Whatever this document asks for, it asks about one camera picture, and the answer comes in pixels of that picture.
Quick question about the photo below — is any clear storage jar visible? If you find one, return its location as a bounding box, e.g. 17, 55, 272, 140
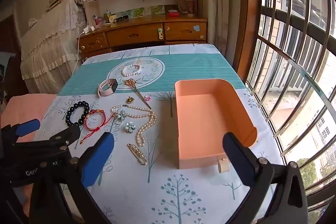
186, 0, 197, 15

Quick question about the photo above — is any black bead bracelet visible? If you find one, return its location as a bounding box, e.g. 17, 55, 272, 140
65, 100, 90, 127

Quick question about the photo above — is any gold hair stick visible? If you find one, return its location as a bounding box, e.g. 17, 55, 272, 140
124, 79, 153, 110

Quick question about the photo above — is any wooden desk with drawers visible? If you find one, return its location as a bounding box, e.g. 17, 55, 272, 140
77, 15, 208, 60

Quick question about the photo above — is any red string bracelet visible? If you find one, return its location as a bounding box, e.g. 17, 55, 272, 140
80, 109, 107, 144

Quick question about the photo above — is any orange drawer box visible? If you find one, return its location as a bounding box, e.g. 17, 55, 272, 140
175, 79, 258, 174

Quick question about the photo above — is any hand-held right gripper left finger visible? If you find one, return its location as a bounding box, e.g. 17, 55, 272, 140
29, 132, 115, 224

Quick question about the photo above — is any tree print tablecloth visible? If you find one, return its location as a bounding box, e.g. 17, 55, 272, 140
34, 43, 285, 224

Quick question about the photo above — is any pink smartwatch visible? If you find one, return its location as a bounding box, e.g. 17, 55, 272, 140
98, 79, 118, 97

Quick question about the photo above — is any white charger cable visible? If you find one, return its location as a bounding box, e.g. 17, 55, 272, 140
71, 32, 85, 75

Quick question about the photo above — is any pink blanket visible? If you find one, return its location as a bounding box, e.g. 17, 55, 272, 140
0, 94, 57, 143

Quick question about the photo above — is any beige curtain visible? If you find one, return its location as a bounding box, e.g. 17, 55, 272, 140
201, 0, 229, 54

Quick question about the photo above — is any long pearl necklace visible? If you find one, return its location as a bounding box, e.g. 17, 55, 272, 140
110, 105, 157, 147

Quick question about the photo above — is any metal window grille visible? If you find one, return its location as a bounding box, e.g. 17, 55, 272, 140
245, 0, 336, 224

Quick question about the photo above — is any lace covered furniture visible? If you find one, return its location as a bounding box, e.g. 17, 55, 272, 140
20, 0, 88, 94

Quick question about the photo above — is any gold rhinestone pin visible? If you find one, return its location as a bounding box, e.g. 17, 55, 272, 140
127, 143, 148, 166

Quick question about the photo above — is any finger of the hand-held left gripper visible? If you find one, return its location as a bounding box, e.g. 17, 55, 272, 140
0, 119, 41, 146
12, 124, 81, 154

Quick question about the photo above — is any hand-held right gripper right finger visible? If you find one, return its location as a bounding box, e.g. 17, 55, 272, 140
222, 132, 309, 224

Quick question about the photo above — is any white pearl bracelet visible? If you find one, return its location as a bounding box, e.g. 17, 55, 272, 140
121, 64, 143, 77

